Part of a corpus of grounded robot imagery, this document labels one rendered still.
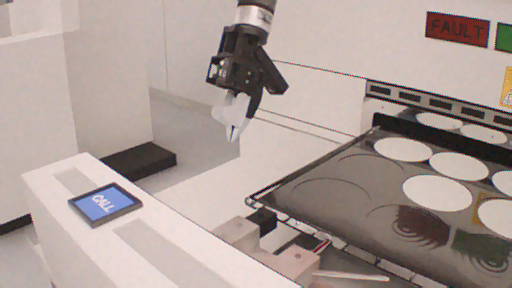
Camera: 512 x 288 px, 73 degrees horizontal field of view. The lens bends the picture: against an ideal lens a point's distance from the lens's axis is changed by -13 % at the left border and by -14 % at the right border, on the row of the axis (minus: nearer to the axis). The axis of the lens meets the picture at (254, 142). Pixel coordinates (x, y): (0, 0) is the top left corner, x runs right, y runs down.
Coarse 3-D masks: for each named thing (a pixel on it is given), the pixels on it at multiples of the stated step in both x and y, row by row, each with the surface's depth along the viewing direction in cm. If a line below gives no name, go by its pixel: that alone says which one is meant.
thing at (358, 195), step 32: (352, 160) 60; (384, 160) 60; (480, 160) 59; (288, 192) 51; (320, 192) 51; (352, 192) 51; (384, 192) 51; (480, 192) 50; (320, 224) 44; (352, 224) 44; (384, 224) 44; (416, 224) 44; (448, 224) 43; (480, 224) 43; (384, 256) 39; (416, 256) 38; (448, 256) 38; (480, 256) 38
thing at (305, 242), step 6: (300, 234) 51; (294, 240) 50; (300, 240) 50; (306, 240) 50; (312, 240) 50; (282, 246) 49; (288, 246) 49; (300, 246) 49; (306, 246) 49; (312, 246) 51; (276, 252) 48
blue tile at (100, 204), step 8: (104, 192) 38; (112, 192) 38; (80, 200) 36; (88, 200) 37; (96, 200) 37; (104, 200) 37; (112, 200) 37; (120, 200) 37; (128, 200) 37; (88, 208) 35; (96, 208) 35; (104, 208) 35; (112, 208) 35; (120, 208) 35; (88, 216) 34; (96, 216) 34
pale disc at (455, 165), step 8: (448, 152) 62; (432, 160) 60; (440, 160) 60; (448, 160) 60; (456, 160) 60; (464, 160) 60; (472, 160) 59; (440, 168) 57; (448, 168) 57; (456, 168) 57; (464, 168) 57; (472, 168) 57; (480, 168) 57; (456, 176) 55; (464, 176) 54; (472, 176) 54; (480, 176) 54
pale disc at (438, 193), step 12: (408, 180) 54; (420, 180) 54; (432, 180) 54; (444, 180) 54; (408, 192) 51; (420, 192) 51; (432, 192) 50; (444, 192) 50; (456, 192) 50; (468, 192) 50; (420, 204) 48; (432, 204) 48; (444, 204) 48; (456, 204) 47; (468, 204) 47
